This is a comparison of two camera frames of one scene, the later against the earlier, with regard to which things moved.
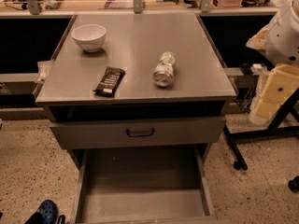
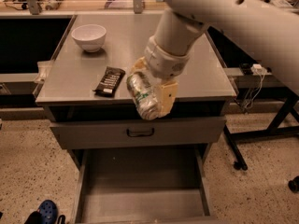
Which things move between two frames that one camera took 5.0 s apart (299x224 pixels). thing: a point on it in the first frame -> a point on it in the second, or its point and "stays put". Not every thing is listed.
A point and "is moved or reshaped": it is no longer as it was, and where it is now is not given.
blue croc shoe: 46,214 stays put
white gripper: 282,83 -> 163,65
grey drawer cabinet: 138,99 stays put
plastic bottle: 163,73 is moved or reshaped
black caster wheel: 293,185 stays put
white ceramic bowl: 91,37 stays put
